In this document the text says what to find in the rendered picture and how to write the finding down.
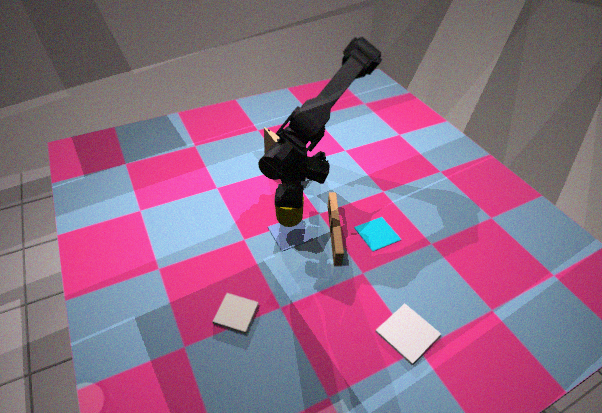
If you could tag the yellow cup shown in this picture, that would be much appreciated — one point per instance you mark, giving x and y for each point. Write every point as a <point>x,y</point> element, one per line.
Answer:
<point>289,217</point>

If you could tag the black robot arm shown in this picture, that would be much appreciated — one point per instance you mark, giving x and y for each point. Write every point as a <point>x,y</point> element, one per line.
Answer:
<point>307,123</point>

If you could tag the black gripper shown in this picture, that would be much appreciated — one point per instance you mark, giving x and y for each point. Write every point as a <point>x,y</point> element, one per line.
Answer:
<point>290,193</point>

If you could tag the white square tile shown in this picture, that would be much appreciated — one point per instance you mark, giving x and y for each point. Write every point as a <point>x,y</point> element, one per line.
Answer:
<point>408,333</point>

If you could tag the cream flat square tile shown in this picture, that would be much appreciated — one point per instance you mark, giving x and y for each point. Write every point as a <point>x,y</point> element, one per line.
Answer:
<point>235,313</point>

